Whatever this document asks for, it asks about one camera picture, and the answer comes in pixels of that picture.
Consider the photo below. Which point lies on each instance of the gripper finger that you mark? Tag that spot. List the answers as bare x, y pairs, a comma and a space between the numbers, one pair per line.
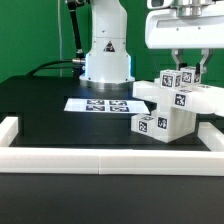
177, 55
201, 67

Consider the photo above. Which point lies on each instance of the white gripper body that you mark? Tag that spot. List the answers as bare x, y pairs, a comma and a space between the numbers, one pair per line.
165, 30

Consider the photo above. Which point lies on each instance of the white tagged cube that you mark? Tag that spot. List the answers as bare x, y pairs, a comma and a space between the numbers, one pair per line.
190, 76
170, 79

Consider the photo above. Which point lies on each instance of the white chair back frame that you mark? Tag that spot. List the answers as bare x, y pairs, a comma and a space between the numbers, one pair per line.
201, 99

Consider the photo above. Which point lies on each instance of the white chair seat part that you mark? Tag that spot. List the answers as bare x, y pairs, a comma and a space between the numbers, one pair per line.
173, 123

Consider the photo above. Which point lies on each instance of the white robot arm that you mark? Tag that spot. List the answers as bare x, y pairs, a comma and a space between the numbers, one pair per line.
108, 64

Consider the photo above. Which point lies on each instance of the white tag sheet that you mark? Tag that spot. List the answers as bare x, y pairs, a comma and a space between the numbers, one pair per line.
105, 106

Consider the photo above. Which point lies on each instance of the white U-shaped fence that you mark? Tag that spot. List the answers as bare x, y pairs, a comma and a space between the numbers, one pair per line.
102, 162

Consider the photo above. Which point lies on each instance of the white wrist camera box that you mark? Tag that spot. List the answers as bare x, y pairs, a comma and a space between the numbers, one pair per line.
159, 4

